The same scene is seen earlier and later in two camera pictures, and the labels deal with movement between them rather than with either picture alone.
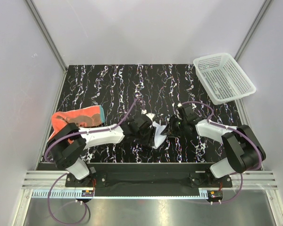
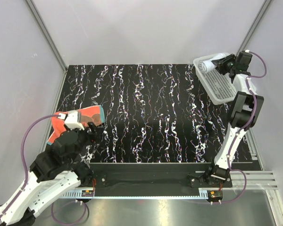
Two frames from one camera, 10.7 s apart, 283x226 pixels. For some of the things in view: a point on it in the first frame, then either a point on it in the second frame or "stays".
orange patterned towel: (83, 117) stays
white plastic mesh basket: (223, 79) stays
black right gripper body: (176, 126) → (225, 65)
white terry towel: (159, 138) → (207, 66)
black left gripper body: (145, 138) → (86, 138)
